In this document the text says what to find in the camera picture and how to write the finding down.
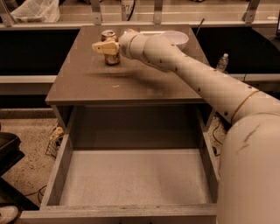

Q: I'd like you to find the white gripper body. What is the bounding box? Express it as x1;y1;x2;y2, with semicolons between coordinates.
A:
119;29;146;60

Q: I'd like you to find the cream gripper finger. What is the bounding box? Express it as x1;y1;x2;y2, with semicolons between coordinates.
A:
92;40;119;55

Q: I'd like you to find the orange soda can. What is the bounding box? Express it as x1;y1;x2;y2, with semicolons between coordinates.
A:
101;30;120;66

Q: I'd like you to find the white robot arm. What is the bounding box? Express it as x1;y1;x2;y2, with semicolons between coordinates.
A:
92;29;280;224

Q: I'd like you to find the grey cabinet with glossy top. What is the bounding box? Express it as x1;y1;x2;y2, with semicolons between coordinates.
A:
45;25;212;150

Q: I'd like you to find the open grey top drawer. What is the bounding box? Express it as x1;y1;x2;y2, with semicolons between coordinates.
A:
21;104;219;224

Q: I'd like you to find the white ceramic bowl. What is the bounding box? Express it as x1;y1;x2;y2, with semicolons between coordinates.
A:
162;31;189;51

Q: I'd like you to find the white plastic bag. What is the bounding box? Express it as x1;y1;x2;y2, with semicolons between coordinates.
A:
11;0;60;23

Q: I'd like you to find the clear plastic water bottle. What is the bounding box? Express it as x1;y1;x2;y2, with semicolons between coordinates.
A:
216;53;228;72

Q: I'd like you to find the black furniture at left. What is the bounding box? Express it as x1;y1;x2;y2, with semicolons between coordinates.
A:
0;131;39;211

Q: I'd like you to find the white shoe bottom left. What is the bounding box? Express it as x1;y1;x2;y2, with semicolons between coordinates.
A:
0;206;18;224

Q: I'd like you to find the small wire basket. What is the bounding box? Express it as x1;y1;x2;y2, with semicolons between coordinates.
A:
45;127;64;158

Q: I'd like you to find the black cable on floor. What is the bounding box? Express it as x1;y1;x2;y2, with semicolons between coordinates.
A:
211;116;224;158

